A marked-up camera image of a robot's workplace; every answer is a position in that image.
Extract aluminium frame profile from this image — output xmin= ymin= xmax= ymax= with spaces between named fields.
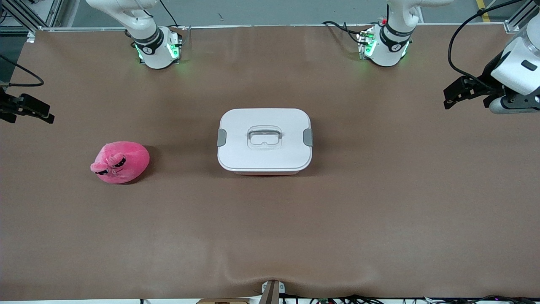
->
xmin=0 ymin=0 xmax=65 ymax=43
xmin=504 ymin=0 xmax=540 ymax=33

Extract pink plastic bin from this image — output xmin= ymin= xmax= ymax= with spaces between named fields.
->
xmin=230 ymin=168 xmax=302 ymax=176

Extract pink plush toy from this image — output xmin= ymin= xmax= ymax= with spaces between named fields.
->
xmin=90 ymin=141 xmax=151 ymax=185

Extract brown table mat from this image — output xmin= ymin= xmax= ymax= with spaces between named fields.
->
xmin=0 ymin=24 xmax=540 ymax=301

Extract metal table edge strip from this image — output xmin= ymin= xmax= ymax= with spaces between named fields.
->
xmin=39 ymin=23 xmax=507 ymax=33

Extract white box lid grey clips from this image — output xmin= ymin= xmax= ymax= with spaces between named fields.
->
xmin=217 ymin=109 xmax=313 ymax=171

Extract black arm base cable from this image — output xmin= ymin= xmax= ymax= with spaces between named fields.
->
xmin=158 ymin=0 xmax=181 ymax=29
xmin=322 ymin=21 xmax=364 ymax=45

